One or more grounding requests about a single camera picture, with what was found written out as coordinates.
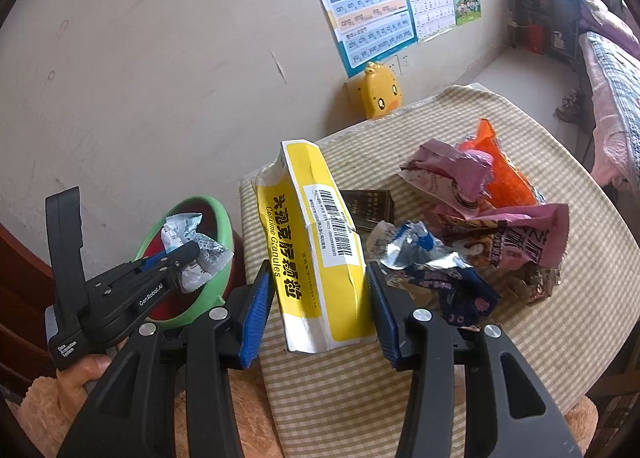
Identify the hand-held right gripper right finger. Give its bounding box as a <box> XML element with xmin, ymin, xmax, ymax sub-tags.
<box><xmin>365</xmin><ymin>262</ymin><xmax>583</xmax><ymax>458</ymax></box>

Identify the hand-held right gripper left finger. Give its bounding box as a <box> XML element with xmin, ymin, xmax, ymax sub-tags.
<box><xmin>57</xmin><ymin>260</ymin><xmax>277</xmax><ymax>458</ymax></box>

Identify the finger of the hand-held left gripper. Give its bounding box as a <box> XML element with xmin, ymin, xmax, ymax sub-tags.
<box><xmin>132</xmin><ymin>240</ymin><xmax>201</xmax><ymax>291</ymax></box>
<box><xmin>136</xmin><ymin>249</ymin><xmax>171</xmax><ymax>269</ymax></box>

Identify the white blue wrapper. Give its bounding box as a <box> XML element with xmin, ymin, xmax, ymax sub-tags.
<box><xmin>161</xmin><ymin>214</ymin><xmax>235</xmax><ymax>295</ymax></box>

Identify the green plastic bin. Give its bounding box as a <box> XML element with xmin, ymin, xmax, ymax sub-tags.
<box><xmin>132</xmin><ymin>195</ymin><xmax>236</xmax><ymax>331</ymax></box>

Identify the yellow white medicine box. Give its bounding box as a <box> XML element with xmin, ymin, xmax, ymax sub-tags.
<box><xmin>252</xmin><ymin>139</ymin><xmax>378</xmax><ymax>355</ymax></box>

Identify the pink printed snack wrapper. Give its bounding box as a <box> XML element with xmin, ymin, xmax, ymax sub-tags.
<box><xmin>435</xmin><ymin>203</ymin><xmax>571</xmax><ymax>271</ymax></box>

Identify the person's left forearm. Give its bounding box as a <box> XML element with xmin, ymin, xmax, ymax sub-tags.
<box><xmin>17</xmin><ymin>375</ymin><xmax>88</xmax><ymax>458</ymax></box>

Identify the person's left hand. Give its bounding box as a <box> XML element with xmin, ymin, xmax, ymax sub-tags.
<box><xmin>60</xmin><ymin>338</ymin><xmax>127</xmax><ymax>406</ymax></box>

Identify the navy patterned wrapper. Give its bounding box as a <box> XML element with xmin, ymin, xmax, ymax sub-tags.
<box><xmin>387</xmin><ymin>265</ymin><xmax>501</xmax><ymax>331</ymax></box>

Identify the silver blue foil wrapper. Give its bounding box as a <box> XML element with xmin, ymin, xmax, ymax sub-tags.
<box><xmin>367</xmin><ymin>219</ymin><xmax>473</xmax><ymax>271</ymax></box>

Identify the brown wooden furniture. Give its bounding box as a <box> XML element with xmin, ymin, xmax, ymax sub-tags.
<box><xmin>0</xmin><ymin>223</ymin><xmax>58</xmax><ymax>389</ymax></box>

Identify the dark brown small box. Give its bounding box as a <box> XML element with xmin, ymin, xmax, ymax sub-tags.
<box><xmin>340</xmin><ymin>189</ymin><xmax>397</xmax><ymax>234</ymax></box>

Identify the pink crumpled plastic wrapper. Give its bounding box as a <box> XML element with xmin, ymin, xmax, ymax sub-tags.
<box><xmin>399</xmin><ymin>139</ymin><xmax>496</xmax><ymax>219</ymax></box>

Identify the orange snack wrapper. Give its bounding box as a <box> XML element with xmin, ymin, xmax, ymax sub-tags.
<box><xmin>457</xmin><ymin>118</ymin><xmax>538</xmax><ymax>211</ymax></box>

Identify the striped beige tablecloth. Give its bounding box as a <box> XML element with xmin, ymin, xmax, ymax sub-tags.
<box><xmin>239</xmin><ymin>84</ymin><xmax>633</xmax><ymax>458</ymax></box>

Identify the yellow duck stool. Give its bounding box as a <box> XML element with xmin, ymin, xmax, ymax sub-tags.
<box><xmin>347</xmin><ymin>62</ymin><xmax>403</xmax><ymax>120</ymax></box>

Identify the dark plaid cloth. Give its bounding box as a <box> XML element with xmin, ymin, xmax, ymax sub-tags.
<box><xmin>595</xmin><ymin>378</ymin><xmax>640</xmax><ymax>458</ymax></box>

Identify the pair of shoes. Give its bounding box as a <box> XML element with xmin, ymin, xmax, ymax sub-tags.
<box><xmin>555</xmin><ymin>88</ymin><xmax>582</xmax><ymax>124</ymax></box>

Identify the bed with quilt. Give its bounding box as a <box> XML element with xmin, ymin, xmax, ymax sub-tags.
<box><xmin>580</xmin><ymin>35</ymin><xmax>640</xmax><ymax>186</ymax></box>

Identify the blue bordered letter poster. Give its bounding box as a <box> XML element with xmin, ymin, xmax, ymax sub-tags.
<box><xmin>294</xmin><ymin>0</ymin><xmax>418</xmax><ymax>79</ymax></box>

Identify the red container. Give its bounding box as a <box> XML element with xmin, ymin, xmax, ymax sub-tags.
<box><xmin>527</xmin><ymin>20</ymin><xmax>546</xmax><ymax>54</ymax></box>

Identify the plaid quilt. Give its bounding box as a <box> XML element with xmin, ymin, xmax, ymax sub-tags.
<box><xmin>585</xmin><ymin>30</ymin><xmax>640</xmax><ymax>159</ymax></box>

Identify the dark shelf unit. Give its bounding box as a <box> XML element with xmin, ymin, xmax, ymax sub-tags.
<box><xmin>502</xmin><ymin>0</ymin><xmax>583</xmax><ymax>61</ymax></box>

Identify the purple pillow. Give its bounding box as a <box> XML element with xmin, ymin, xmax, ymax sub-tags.
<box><xmin>570</xmin><ymin>0</ymin><xmax>640</xmax><ymax>54</ymax></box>

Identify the white wall socket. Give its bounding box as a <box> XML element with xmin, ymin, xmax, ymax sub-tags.
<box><xmin>387</xmin><ymin>52</ymin><xmax>413</xmax><ymax>75</ymax></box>

